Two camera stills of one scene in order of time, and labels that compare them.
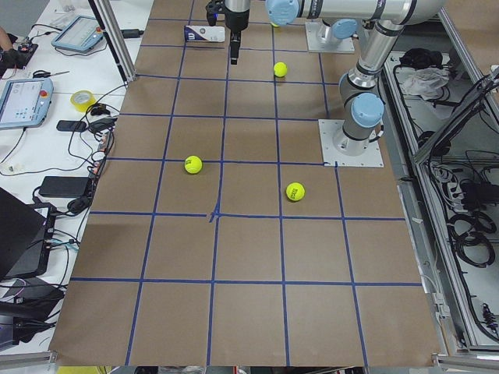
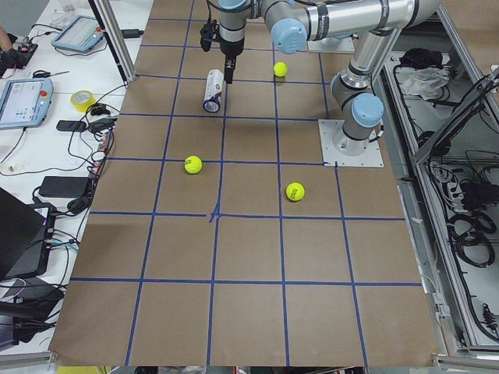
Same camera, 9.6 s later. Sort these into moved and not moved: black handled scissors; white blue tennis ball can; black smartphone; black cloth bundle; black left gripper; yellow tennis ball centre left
Moved: black left gripper; white blue tennis ball can
Not moved: black handled scissors; black smartphone; black cloth bundle; yellow tennis ball centre left
